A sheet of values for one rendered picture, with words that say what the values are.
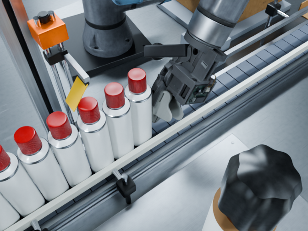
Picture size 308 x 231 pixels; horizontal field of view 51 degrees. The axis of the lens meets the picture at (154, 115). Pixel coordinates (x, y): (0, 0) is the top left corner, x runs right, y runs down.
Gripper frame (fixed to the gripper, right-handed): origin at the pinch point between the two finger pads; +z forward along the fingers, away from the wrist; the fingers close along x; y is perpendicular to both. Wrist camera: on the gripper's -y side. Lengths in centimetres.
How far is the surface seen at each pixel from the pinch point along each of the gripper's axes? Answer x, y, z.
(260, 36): 30.1, -2.5, -20.3
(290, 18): 40.5, -2.7, -26.5
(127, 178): -11.8, 9.4, 6.1
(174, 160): 5.9, 7.0, 8.7
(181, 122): 5.0, 4.1, -0.6
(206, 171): 4.9, 15.3, 3.6
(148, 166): -1.2, 5.9, 9.7
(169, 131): 1.8, 4.4, 1.3
